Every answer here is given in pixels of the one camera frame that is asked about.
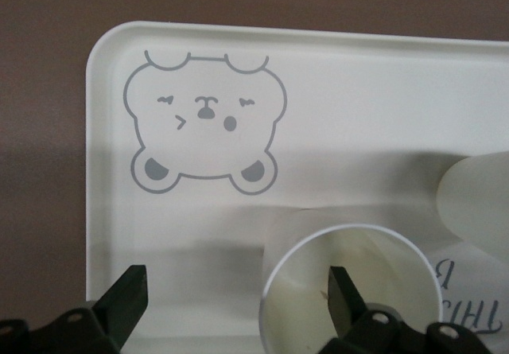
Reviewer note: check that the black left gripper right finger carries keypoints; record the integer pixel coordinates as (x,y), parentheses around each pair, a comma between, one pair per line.
(342,302)

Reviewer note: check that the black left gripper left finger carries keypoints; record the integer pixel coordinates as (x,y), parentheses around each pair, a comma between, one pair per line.
(123,302)

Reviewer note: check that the white IKEA cup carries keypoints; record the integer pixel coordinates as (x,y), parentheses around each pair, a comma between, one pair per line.
(477,195)
(370,258)

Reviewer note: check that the cream tray with bear print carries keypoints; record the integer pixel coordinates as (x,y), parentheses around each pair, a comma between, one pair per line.
(338,111)

